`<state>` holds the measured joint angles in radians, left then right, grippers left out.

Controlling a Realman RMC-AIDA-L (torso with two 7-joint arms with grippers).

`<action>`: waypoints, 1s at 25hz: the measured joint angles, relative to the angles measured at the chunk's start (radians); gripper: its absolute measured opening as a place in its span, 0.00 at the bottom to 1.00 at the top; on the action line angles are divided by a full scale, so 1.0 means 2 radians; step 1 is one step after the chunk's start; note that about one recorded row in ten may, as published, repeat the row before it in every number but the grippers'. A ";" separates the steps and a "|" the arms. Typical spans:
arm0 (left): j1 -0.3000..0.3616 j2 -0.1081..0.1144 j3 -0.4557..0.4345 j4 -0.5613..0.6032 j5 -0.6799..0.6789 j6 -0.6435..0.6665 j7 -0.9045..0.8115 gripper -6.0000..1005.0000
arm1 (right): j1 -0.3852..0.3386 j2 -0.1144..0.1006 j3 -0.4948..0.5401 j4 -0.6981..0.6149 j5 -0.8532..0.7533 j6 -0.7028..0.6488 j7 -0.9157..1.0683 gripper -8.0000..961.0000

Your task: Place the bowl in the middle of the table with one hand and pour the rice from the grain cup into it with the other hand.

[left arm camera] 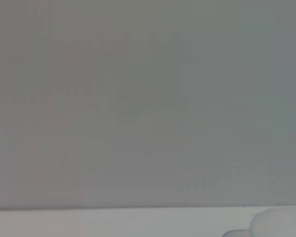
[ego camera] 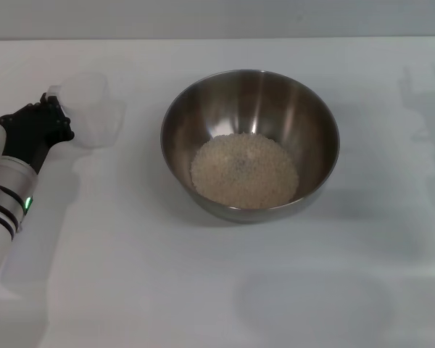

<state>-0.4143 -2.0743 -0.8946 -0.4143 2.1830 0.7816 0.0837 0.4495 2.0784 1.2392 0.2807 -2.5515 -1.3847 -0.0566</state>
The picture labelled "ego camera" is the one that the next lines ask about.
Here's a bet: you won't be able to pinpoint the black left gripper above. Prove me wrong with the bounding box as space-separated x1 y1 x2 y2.
0 85 76 175

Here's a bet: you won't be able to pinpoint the clear plastic measuring cup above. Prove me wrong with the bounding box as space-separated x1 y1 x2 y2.
59 71 127 150

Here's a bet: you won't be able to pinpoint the stainless steel mixing bowl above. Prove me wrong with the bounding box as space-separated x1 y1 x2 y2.
160 68 341 224

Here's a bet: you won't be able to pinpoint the white rice grains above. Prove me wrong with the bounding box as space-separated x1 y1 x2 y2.
190 133 300 210

